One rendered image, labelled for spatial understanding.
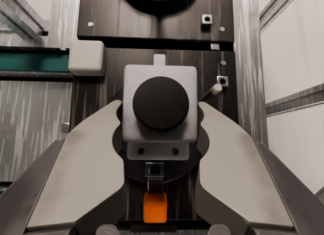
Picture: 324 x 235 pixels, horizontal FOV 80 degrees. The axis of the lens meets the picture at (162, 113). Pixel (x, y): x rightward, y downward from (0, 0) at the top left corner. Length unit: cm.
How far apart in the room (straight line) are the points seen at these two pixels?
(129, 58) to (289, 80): 34
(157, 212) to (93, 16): 28
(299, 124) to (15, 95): 53
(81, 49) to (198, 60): 17
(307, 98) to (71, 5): 37
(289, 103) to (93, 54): 29
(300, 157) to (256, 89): 20
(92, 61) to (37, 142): 17
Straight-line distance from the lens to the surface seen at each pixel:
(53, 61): 36
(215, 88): 18
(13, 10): 32
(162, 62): 16
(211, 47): 33
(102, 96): 29
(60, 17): 37
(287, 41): 53
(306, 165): 49
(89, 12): 35
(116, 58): 31
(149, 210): 18
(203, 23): 33
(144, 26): 33
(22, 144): 39
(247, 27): 38
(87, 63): 29
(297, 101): 33
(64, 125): 30
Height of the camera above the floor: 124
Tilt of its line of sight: 81 degrees down
